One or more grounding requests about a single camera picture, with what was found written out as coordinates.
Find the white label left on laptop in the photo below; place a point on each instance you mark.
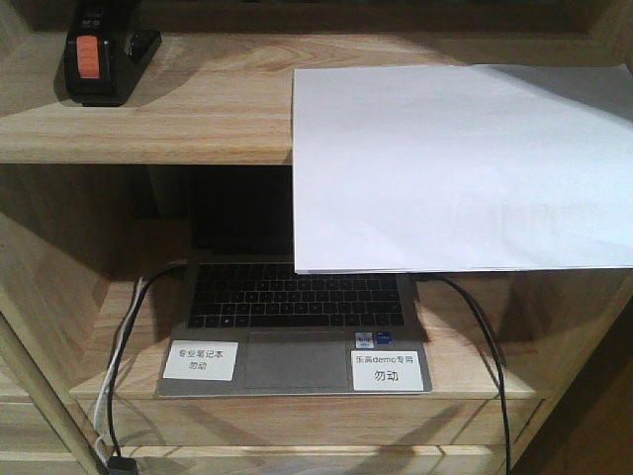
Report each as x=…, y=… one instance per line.
x=201, y=360

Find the white paper stack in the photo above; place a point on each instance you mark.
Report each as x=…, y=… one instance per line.
x=462, y=168

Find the black plug adapter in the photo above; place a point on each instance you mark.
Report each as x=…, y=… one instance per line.
x=119, y=465

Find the silver laptop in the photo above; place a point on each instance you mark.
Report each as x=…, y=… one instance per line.
x=295, y=333

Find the black stapler with orange button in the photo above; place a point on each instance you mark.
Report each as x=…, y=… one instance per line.
x=106, y=53

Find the white label on laptop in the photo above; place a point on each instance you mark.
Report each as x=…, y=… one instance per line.
x=386, y=371
x=201, y=360

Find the wooden shelf unit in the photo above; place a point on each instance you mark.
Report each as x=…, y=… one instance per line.
x=219, y=91

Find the white label right on laptop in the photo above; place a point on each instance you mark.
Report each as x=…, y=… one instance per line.
x=386, y=371

